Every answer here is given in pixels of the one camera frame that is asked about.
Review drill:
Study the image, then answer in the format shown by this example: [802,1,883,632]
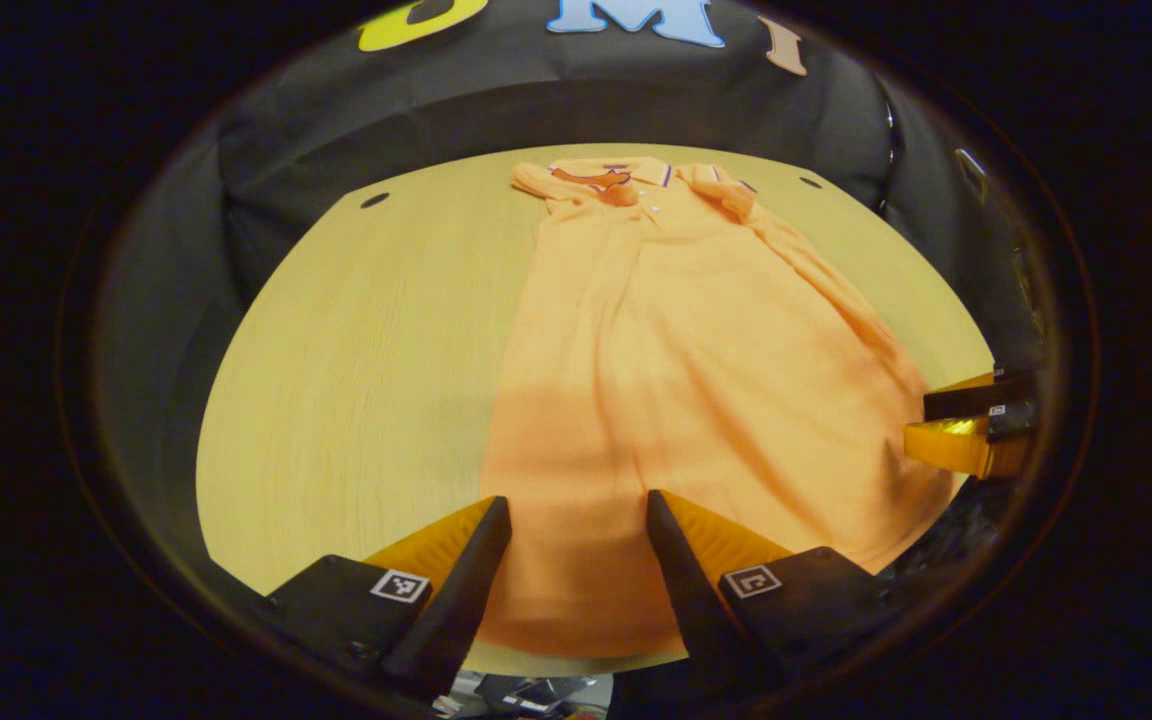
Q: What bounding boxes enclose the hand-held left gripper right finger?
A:
[645,489,909,703]

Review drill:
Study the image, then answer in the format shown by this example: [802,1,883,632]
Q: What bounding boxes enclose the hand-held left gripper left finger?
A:
[256,495,514,701]

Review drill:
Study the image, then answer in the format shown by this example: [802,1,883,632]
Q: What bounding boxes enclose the orange T-shirt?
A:
[479,156,959,663]

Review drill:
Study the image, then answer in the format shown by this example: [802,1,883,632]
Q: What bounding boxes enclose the black backdrop cloth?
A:
[86,0,1047,561]

